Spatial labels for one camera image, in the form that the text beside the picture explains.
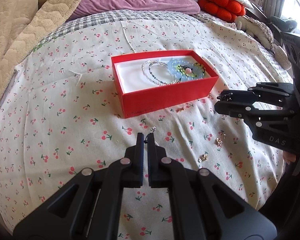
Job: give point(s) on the beige quilted blanket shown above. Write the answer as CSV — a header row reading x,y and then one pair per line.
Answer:
x,y
27,30

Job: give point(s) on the black hair clip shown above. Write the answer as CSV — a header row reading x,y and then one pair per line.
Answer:
x,y
224,96

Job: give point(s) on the person's right hand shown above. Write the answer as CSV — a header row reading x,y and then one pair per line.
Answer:
x,y
290,157

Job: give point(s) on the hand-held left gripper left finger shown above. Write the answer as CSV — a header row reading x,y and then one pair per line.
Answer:
x,y
139,165

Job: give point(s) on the white fluffy cushion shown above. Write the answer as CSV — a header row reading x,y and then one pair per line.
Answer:
x,y
257,30

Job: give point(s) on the small gold earring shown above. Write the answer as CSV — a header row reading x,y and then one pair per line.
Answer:
x,y
180,109

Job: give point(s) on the red cardboard box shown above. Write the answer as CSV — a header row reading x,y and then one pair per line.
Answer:
x,y
165,97

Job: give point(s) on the orange bobble cushion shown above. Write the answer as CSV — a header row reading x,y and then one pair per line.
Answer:
x,y
222,5

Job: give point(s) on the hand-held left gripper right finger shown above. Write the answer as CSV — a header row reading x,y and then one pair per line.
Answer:
x,y
152,165

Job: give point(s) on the small metal earring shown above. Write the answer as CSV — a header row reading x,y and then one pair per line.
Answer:
x,y
203,157
218,141

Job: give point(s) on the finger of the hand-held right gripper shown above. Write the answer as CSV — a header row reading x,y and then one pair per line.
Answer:
x,y
270,91
240,110

